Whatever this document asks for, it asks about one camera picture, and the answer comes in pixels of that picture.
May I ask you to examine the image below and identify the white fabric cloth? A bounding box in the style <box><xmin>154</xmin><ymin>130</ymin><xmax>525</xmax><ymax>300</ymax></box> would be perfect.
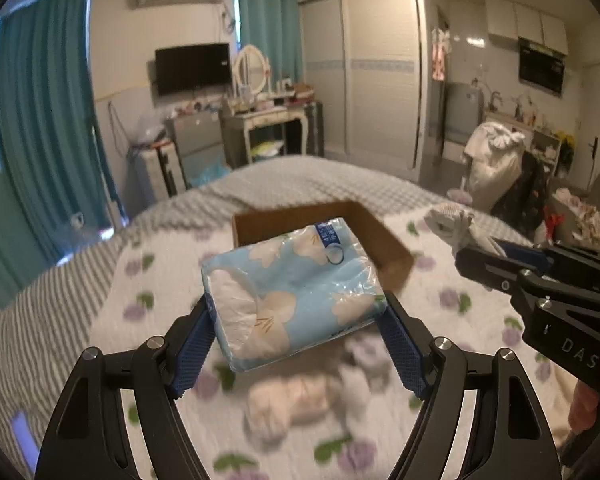
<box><xmin>424</xmin><ymin>203</ymin><xmax>505</xmax><ymax>257</ymax></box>

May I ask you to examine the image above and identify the cream lace cloth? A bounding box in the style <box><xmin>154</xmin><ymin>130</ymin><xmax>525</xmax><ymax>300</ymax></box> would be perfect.
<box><xmin>245</xmin><ymin>374</ymin><xmax>342</xmax><ymax>443</ymax></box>

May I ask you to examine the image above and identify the blue floral tissue pack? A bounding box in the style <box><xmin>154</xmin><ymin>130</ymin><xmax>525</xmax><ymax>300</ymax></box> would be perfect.
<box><xmin>201</xmin><ymin>219</ymin><xmax>388</xmax><ymax>372</ymax></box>

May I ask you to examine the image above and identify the grey checked bed sheet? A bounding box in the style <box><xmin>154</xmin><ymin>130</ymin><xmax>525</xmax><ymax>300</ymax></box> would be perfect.
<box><xmin>0</xmin><ymin>156</ymin><xmax>517</xmax><ymax>478</ymax></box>

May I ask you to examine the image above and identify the white fluffy cloth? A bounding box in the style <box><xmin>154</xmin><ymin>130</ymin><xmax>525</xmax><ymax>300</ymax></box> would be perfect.
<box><xmin>337</xmin><ymin>330</ymin><xmax>422</xmax><ymax>441</ymax></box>

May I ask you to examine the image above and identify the white stuffed laundry bag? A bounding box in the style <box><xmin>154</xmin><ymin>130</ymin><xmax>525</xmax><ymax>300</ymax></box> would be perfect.
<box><xmin>464</xmin><ymin>122</ymin><xmax>526</xmax><ymax>212</ymax></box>

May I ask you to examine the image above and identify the floral quilted bed cover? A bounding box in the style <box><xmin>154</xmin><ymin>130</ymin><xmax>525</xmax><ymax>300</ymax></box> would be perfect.
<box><xmin>86</xmin><ymin>209</ymin><xmax>577</xmax><ymax>480</ymax></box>

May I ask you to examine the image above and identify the brown cardboard box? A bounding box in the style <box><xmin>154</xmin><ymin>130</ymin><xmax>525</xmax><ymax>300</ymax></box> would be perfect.
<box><xmin>232</xmin><ymin>200</ymin><xmax>415</xmax><ymax>292</ymax></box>

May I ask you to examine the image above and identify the blue window curtain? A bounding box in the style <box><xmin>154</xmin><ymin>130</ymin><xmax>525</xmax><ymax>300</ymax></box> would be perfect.
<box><xmin>0</xmin><ymin>0</ymin><xmax>123</xmax><ymax>309</ymax></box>

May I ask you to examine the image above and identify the white sliding wardrobe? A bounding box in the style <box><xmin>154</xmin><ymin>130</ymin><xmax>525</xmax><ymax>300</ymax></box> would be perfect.
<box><xmin>299</xmin><ymin>0</ymin><xmax>436</xmax><ymax>182</ymax></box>

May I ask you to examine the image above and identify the grey small fridge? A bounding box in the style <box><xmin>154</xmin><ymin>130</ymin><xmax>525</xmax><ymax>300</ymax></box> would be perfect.
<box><xmin>166</xmin><ymin>110</ymin><xmax>230</xmax><ymax>188</ymax></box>

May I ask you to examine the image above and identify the white dressing table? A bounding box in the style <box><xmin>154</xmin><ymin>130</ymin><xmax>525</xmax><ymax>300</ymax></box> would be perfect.
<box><xmin>220</xmin><ymin>104</ymin><xmax>310</xmax><ymax>168</ymax></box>

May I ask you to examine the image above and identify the white oval vanity mirror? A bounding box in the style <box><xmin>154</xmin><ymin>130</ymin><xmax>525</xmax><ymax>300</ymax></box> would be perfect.
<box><xmin>232</xmin><ymin>44</ymin><xmax>271</xmax><ymax>100</ymax></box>

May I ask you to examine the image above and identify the narrow blue curtain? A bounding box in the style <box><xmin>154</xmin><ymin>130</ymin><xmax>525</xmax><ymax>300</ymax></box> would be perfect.
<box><xmin>238</xmin><ymin>0</ymin><xmax>303</xmax><ymax>82</ymax></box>

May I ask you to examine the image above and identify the black wall television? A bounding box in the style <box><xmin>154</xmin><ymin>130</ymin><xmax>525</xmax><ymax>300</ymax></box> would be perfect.
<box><xmin>155</xmin><ymin>44</ymin><xmax>232</xmax><ymax>96</ymax></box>

